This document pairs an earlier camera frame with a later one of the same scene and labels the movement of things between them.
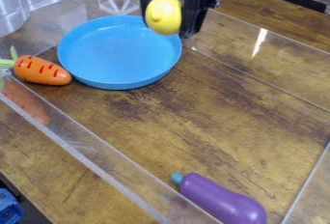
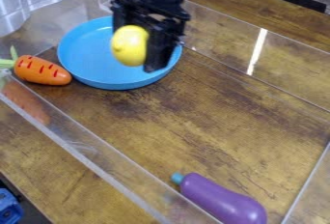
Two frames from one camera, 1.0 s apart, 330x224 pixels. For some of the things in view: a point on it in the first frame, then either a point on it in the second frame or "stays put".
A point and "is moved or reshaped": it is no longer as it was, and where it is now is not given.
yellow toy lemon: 163,14 is moved or reshaped
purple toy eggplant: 224,206 stays put
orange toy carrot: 36,70 stays put
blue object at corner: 10,209 stays put
